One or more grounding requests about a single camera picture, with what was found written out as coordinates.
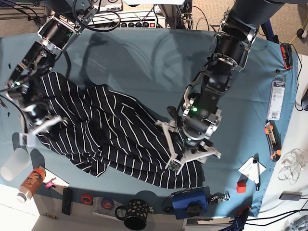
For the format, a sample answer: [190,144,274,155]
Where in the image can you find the blue handled tool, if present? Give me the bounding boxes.
[219,206,251,231]

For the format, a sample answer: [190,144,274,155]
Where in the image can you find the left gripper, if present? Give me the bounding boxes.
[155,120,221,164]

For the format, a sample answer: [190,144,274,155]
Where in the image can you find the translucent plastic cup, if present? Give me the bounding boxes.
[0,148,30,181]

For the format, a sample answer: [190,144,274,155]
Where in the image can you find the metal carabiner keys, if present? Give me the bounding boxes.
[208,191,230,204]

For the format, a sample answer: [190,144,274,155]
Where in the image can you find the black remote control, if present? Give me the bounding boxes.
[62,188,73,216]

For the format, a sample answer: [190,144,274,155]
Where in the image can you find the blue black clamp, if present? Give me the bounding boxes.
[261,19,280,44]

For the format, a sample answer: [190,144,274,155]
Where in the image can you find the white paper card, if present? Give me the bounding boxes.
[238,156,266,182]

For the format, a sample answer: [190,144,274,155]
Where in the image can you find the pink small figurine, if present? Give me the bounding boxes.
[45,178,56,189]

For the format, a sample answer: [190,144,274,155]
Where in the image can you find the white coiled cable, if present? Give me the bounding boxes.
[278,148,306,185]

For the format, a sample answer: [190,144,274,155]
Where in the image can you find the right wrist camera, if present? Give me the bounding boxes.
[19,130,39,148]

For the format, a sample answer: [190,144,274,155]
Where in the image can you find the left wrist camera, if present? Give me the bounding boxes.
[161,122,185,175]

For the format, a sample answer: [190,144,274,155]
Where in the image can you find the green yellow battery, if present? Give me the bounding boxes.
[46,214,57,219]

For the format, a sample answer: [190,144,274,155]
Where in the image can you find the navy white striped t-shirt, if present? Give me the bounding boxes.
[38,72,205,189]

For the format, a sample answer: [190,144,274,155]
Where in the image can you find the grey flat device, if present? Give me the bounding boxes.
[279,192,302,201]

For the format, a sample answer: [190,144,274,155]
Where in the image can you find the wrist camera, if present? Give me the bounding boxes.
[19,130,39,148]
[161,122,185,175]

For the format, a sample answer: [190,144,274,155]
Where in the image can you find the blue box with knob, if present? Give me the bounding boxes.
[171,191,208,220]

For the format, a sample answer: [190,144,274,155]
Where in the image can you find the black mug yellow pattern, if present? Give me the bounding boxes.
[115,199,149,231]

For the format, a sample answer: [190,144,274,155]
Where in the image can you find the teal table cloth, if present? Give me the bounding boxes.
[0,27,299,219]

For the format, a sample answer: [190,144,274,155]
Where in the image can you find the purple tape roll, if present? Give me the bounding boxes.
[101,197,115,210]

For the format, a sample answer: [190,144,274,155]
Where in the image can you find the red tape roll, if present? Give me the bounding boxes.
[80,193,93,205]

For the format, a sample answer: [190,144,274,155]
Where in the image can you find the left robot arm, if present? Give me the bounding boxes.
[156,0,287,168]

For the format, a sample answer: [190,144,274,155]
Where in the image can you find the white black marker pen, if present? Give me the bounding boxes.
[253,159,260,191]

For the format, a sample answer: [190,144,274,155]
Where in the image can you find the white power strip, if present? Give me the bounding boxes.
[91,21,163,28]

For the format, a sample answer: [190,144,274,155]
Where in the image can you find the red cube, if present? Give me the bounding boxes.
[236,181,246,193]

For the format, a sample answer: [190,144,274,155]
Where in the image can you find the orange labelled bottle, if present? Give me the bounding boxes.
[16,168,46,203]

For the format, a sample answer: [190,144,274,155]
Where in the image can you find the grey blister package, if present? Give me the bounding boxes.
[267,75,285,121]

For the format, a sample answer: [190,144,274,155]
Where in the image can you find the red black clamp tool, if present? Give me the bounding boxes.
[281,43,293,70]

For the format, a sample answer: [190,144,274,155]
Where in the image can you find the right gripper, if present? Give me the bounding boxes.
[20,102,69,134]

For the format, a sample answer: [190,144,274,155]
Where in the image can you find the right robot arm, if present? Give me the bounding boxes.
[3,0,97,134]

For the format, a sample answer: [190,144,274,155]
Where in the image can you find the orange black utility knife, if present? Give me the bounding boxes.
[265,120,281,162]

